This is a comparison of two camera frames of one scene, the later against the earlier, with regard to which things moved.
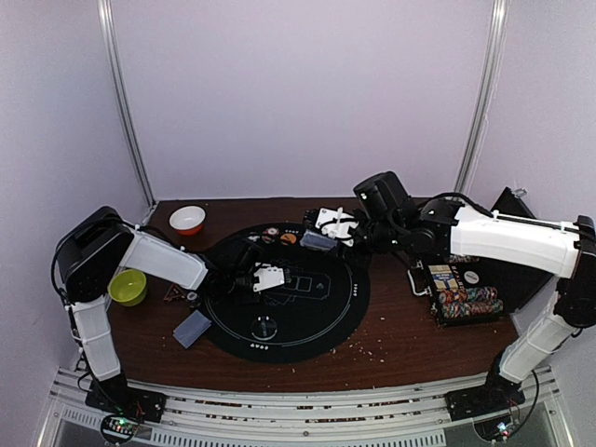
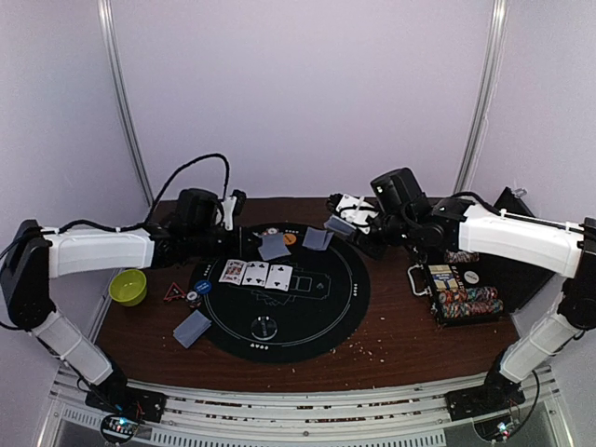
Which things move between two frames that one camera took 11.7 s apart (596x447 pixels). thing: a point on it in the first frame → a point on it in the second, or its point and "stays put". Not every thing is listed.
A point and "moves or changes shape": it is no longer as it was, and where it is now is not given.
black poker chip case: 476,291 stays put
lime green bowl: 128,287 stays put
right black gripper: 310,222 stays put
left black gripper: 243,301 → 238,244
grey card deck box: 313,239 moves or changes shape
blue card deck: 191,329 stays put
